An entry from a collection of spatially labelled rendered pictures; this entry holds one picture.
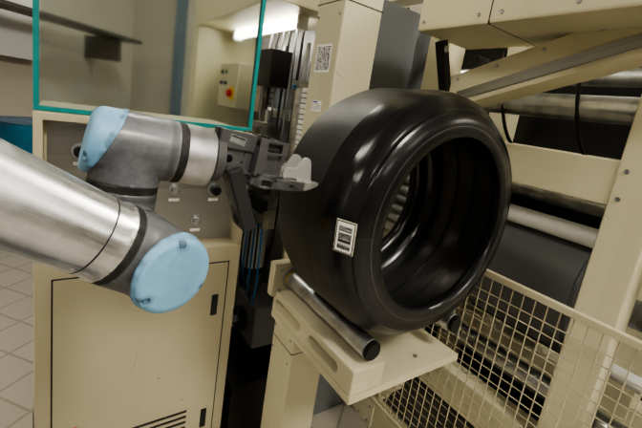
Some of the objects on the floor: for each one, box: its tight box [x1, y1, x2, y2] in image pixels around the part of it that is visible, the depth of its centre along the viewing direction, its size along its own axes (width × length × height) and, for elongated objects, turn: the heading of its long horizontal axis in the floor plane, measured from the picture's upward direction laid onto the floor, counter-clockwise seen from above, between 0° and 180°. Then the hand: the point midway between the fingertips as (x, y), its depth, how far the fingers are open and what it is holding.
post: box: [260, 0, 393, 428], centre depth 111 cm, size 13×13×250 cm
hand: (310, 186), depth 70 cm, fingers closed
